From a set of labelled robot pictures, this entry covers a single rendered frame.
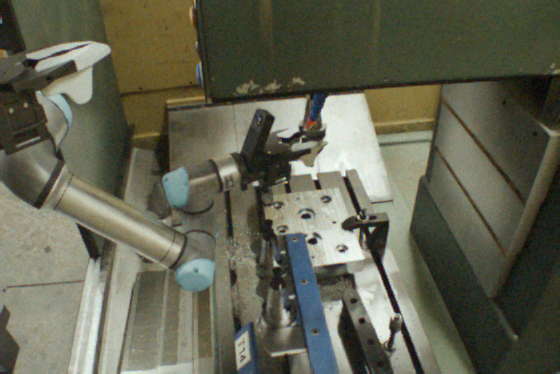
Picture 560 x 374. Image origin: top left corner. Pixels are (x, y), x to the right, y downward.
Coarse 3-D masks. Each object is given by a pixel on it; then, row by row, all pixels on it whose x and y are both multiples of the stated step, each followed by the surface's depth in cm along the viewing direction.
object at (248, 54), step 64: (256, 0) 54; (320, 0) 55; (384, 0) 56; (448, 0) 57; (512, 0) 58; (256, 64) 59; (320, 64) 61; (384, 64) 62; (448, 64) 63; (512, 64) 64
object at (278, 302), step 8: (272, 288) 75; (280, 288) 75; (272, 296) 76; (280, 296) 75; (288, 296) 77; (272, 304) 77; (280, 304) 76; (288, 304) 77; (272, 312) 78; (280, 312) 77; (288, 312) 78; (280, 320) 78
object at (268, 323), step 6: (264, 306) 81; (294, 306) 80; (264, 312) 82; (294, 312) 81; (264, 318) 79; (270, 318) 78; (288, 318) 78; (294, 318) 79; (264, 324) 80; (270, 324) 78; (276, 324) 78; (282, 324) 78; (288, 324) 78; (294, 324) 80
